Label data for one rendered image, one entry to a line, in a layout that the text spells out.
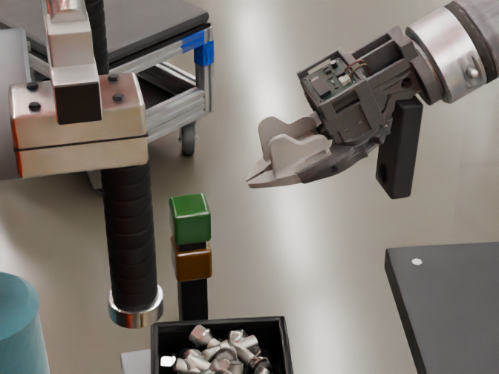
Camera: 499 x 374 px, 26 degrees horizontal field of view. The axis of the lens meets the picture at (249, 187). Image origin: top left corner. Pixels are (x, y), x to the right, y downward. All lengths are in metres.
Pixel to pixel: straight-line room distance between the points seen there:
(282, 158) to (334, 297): 0.98
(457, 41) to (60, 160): 0.47
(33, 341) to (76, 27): 0.30
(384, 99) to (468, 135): 1.46
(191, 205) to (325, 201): 1.17
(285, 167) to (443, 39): 0.20
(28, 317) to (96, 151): 0.20
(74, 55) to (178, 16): 1.55
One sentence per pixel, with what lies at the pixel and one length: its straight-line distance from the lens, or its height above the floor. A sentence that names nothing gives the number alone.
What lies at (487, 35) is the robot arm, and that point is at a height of 0.84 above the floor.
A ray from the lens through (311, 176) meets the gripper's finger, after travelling 1.08.
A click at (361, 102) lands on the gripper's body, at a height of 0.79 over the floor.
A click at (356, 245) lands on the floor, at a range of 2.16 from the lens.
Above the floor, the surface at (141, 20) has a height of 0.34.
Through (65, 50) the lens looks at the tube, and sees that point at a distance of 0.72.
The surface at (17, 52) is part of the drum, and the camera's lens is 0.90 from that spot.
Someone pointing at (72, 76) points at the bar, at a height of 0.98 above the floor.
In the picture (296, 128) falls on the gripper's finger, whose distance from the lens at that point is 1.11.
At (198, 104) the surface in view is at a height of 0.13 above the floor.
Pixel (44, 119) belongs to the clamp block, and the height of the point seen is 0.95.
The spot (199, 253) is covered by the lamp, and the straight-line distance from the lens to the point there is 1.15.
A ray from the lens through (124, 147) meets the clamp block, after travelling 0.75.
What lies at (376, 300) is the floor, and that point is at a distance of 2.04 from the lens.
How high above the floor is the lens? 1.32
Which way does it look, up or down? 35 degrees down
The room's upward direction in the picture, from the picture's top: straight up
